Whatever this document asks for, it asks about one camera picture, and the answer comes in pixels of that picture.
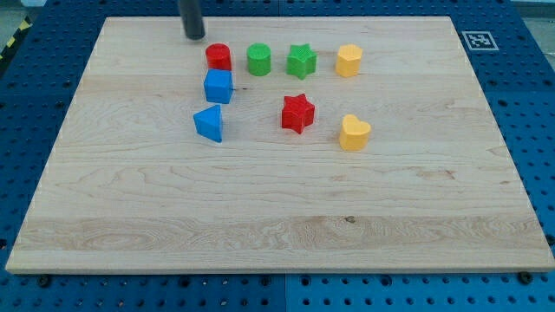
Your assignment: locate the black bolt right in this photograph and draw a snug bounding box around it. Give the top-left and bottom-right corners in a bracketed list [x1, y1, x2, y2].
[517, 271, 533, 285]

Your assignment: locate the blue cube block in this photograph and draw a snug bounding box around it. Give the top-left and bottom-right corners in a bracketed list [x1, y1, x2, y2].
[204, 68, 233, 104]

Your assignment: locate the green cylinder block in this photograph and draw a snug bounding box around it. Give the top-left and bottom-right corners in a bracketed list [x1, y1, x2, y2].
[246, 42, 271, 76]

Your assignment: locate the white fiducial marker tag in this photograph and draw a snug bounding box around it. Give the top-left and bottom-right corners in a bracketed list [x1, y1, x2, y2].
[462, 30, 499, 51]

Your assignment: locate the yellow hexagon block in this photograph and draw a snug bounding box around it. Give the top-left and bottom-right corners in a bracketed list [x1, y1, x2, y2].
[335, 44, 363, 77]

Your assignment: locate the red cylinder block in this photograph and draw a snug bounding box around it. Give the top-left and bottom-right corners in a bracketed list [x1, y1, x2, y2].
[205, 42, 232, 71]

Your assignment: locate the black bolt left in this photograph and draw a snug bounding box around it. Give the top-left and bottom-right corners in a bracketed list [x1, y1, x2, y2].
[36, 275, 51, 288]

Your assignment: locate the light wooden board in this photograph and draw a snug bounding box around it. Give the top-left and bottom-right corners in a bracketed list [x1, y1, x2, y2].
[6, 16, 554, 275]

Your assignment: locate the blue triangle block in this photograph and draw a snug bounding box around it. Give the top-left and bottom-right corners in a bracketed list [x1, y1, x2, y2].
[193, 105, 223, 143]

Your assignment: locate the black bolt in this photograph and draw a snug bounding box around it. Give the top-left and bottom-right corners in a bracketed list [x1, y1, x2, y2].
[517, 271, 533, 285]
[36, 275, 51, 288]

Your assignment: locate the green star block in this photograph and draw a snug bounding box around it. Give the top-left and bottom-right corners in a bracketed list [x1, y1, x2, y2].
[286, 43, 317, 80]

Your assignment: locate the yellow heart block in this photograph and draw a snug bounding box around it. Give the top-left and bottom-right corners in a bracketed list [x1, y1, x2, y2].
[339, 114, 372, 151]

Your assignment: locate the red star block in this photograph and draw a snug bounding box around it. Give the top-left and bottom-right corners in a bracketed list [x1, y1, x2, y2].
[281, 94, 316, 134]

